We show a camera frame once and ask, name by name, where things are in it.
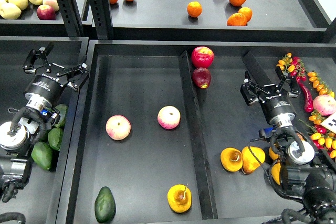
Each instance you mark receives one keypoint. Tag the red cherry tomato cluster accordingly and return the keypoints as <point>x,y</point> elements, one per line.
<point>296,69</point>

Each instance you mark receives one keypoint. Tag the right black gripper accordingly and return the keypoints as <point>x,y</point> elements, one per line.
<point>274,101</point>

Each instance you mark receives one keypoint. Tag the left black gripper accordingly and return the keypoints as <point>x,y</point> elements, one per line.
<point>50,80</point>

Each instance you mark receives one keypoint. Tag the black left tray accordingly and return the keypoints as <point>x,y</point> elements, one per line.
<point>47,196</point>

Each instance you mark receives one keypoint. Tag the orange cherry tomato cluster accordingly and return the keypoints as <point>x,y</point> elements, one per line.
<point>287,64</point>

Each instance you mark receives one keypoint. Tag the mixed cherry tomatoes lower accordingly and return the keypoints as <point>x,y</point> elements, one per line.
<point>321,136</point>

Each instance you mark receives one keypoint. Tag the white marker tag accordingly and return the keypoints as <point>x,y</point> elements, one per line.
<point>330,123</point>

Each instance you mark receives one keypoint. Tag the pale yellow pear shelf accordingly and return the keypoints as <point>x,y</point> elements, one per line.
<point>10,11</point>

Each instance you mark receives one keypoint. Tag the black tray divider right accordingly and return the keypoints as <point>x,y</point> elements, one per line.
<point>255,70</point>

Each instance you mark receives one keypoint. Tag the peach on shelf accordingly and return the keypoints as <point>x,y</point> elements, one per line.
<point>52,3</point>

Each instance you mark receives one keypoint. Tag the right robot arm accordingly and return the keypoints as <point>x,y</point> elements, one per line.
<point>301,172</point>

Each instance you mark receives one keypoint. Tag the red chili pepper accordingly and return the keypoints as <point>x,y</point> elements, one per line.
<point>308,101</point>

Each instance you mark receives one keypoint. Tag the black shelf upright post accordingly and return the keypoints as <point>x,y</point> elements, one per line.
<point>71,17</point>
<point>102,19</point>

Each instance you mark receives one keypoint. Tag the pink apple left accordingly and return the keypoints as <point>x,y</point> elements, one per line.
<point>118,127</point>

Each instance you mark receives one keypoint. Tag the green avocado in bin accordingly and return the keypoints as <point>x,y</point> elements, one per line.
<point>55,136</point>
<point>63,110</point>
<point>42,155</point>

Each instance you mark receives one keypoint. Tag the dark green avocado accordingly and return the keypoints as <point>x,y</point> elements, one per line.
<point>104,205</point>

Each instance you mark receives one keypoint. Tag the red apple on shelf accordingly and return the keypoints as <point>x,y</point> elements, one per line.
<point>46,12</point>

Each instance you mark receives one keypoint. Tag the yellow pear under arm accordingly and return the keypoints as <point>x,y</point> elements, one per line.
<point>272,154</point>

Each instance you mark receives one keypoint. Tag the yellow pear stem up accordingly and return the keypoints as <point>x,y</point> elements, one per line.
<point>231,159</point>

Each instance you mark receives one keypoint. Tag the black tray divider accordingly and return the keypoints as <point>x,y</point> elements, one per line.
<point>202,169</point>
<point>255,70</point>

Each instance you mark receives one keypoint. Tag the orange front right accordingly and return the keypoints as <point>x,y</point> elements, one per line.
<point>237,19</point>

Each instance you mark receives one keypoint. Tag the orange right small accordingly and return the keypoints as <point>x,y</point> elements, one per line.
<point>247,12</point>

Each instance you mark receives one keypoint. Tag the pink apple right bin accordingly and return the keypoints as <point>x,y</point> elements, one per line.
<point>324,104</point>

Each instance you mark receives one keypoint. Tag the dark red apple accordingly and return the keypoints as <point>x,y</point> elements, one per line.
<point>201,77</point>

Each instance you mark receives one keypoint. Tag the yellow pear with stem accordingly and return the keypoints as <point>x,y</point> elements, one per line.
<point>179,198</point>

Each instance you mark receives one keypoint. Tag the bright red apple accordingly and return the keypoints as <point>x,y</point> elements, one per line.
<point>202,57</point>

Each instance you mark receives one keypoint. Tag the black tray divider left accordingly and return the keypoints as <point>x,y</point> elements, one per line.
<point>202,169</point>

